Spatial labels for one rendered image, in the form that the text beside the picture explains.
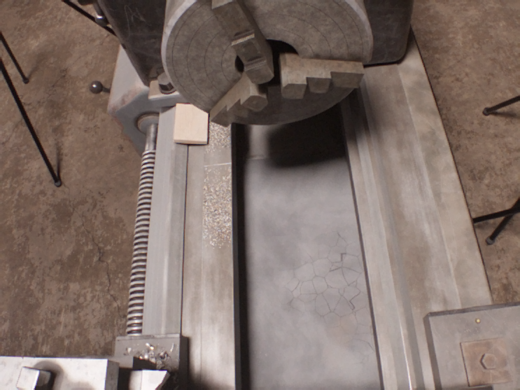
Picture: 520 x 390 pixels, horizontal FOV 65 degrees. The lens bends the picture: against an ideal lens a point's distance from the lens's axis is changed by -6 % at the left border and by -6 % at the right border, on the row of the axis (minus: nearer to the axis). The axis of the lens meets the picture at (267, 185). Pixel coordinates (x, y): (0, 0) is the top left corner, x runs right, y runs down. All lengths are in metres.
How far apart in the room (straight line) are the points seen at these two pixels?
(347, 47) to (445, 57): 1.61
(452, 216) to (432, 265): 0.09
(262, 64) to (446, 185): 0.40
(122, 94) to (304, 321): 0.60
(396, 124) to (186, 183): 0.38
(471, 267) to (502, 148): 1.21
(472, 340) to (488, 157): 1.27
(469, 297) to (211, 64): 0.48
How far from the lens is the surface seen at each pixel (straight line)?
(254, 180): 0.85
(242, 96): 0.52
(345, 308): 0.76
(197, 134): 0.78
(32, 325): 1.85
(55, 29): 2.81
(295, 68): 0.51
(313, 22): 0.49
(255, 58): 0.48
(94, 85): 1.11
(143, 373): 0.41
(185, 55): 0.52
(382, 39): 0.81
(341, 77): 0.53
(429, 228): 0.70
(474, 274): 0.69
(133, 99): 0.96
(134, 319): 0.82
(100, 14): 0.91
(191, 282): 0.69
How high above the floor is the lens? 1.46
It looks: 61 degrees down
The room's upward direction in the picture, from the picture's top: 16 degrees counter-clockwise
